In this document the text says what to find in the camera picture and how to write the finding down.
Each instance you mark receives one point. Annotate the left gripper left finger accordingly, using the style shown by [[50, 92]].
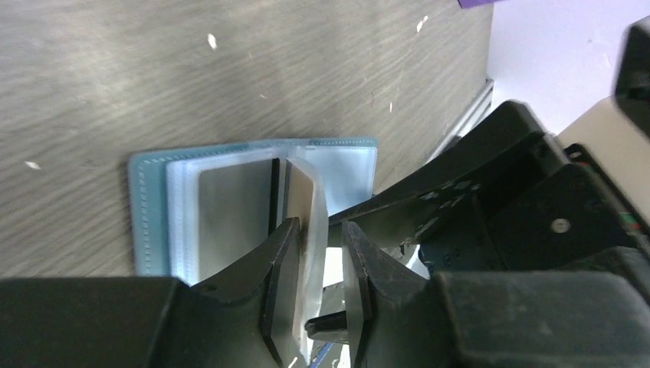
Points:
[[240, 317]]

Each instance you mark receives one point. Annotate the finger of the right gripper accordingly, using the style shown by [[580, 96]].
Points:
[[417, 205]]

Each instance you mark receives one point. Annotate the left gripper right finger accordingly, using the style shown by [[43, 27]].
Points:
[[396, 318]]

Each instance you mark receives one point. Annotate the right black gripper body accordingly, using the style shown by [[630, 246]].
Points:
[[553, 207]]

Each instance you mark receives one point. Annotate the blue card holder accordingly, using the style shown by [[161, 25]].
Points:
[[196, 211]]

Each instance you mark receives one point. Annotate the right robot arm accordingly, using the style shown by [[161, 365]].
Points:
[[614, 132]]

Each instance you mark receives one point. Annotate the gold credit card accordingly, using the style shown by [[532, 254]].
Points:
[[299, 193]]

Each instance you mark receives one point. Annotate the purple metronome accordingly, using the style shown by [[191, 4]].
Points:
[[466, 4]]

